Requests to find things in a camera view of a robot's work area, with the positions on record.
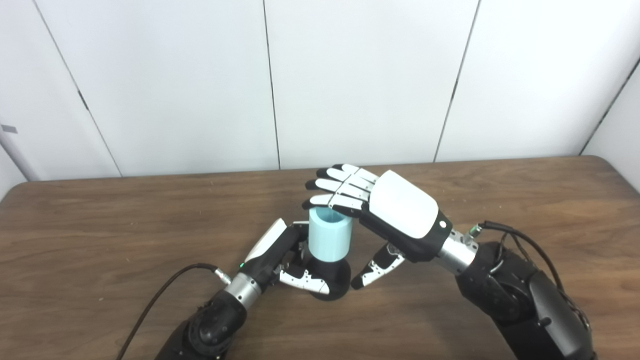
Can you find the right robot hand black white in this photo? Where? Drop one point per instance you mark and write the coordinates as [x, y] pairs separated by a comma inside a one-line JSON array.
[[405, 215]]

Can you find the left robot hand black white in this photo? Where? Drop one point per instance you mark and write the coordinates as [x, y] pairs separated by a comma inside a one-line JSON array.
[[272, 252]]

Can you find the black nozzle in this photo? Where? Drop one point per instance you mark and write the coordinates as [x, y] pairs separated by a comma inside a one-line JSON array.
[[332, 280]]

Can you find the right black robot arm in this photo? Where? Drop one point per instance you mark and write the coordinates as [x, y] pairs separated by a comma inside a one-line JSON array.
[[525, 305]]

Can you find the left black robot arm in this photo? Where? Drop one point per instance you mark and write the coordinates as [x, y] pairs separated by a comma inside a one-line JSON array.
[[215, 325]]

